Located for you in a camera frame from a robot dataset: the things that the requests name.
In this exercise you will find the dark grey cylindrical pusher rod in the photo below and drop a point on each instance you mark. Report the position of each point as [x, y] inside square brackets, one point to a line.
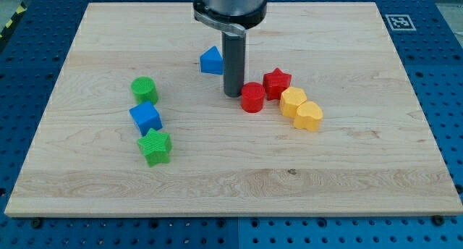
[233, 50]

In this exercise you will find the blue triangle block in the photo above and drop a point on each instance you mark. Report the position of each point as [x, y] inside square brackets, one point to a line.
[211, 61]

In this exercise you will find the blue cube block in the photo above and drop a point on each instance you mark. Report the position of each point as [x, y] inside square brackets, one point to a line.
[146, 117]

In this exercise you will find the red cylinder block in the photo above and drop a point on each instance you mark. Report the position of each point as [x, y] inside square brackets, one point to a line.
[253, 95]

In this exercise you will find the red star block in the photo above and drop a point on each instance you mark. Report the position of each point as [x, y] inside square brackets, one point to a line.
[275, 83]

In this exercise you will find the yellow hexagon block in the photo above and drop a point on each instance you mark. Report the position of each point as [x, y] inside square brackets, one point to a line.
[290, 100]

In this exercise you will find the green cylinder block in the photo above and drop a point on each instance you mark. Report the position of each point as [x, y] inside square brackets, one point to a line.
[144, 89]

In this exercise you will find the yellow heart block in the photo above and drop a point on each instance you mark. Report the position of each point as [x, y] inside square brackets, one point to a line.
[308, 116]

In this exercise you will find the light wooden board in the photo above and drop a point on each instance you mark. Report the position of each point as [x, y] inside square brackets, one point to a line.
[374, 154]

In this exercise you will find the green star block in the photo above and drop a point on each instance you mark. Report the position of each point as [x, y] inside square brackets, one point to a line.
[155, 146]

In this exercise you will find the white fiducial marker tag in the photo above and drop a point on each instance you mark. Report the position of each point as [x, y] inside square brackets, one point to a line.
[400, 22]

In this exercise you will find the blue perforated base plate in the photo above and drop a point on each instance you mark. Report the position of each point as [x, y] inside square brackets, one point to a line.
[30, 65]

